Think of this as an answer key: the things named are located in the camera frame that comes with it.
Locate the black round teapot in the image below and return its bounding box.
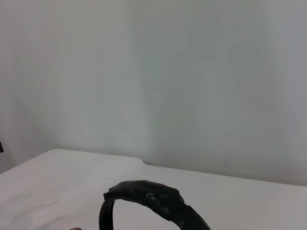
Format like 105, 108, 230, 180
99, 179, 212, 230

